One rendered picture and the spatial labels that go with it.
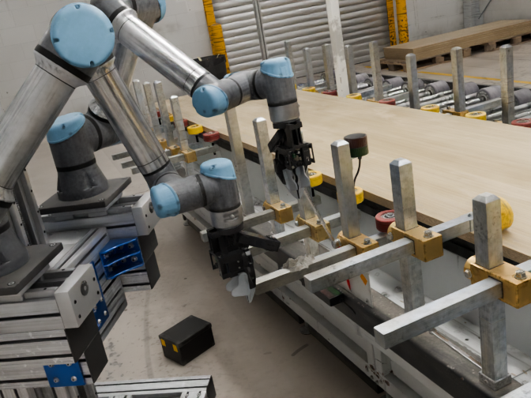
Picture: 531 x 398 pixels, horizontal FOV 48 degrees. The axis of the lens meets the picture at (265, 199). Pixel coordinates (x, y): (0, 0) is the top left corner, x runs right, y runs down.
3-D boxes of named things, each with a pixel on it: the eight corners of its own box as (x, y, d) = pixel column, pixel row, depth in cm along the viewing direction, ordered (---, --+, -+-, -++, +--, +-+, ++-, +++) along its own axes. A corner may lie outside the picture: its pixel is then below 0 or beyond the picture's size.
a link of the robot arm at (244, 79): (208, 79, 149) (243, 74, 143) (232, 70, 158) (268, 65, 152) (215, 110, 152) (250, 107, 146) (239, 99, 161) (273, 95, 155)
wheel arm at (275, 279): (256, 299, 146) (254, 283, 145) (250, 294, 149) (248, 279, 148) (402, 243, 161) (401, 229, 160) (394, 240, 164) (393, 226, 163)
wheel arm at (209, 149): (133, 176, 279) (131, 167, 278) (132, 174, 282) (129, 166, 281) (219, 152, 294) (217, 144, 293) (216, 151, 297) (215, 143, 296)
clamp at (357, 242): (364, 265, 153) (362, 248, 152) (337, 249, 165) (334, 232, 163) (382, 258, 155) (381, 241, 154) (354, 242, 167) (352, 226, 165)
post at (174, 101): (191, 192, 298) (170, 96, 282) (189, 190, 301) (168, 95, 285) (198, 189, 299) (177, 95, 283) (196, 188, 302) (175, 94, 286)
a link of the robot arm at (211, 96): (73, -23, 145) (224, 93, 135) (106, -26, 154) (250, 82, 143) (63, 20, 152) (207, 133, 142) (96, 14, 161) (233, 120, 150)
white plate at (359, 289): (371, 308, 156) (367, 274, 153) (321, 273, 179) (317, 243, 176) (373, 307, 156) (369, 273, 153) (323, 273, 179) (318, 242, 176)
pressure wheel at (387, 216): (390, 261, 158) (386, 222, 154) (373, 252, 165) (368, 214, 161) (415, 252, 161) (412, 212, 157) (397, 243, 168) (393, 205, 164)
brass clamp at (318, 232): (315, 243, 176) (313, 227, 174) (294, 230, 187) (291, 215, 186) (333, 237, 178) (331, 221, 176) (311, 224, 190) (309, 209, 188)
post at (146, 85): (163, 167, 340) (143, 82, 324) (161, 165, 343) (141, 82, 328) (169, 165, 342) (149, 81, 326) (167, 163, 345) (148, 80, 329)
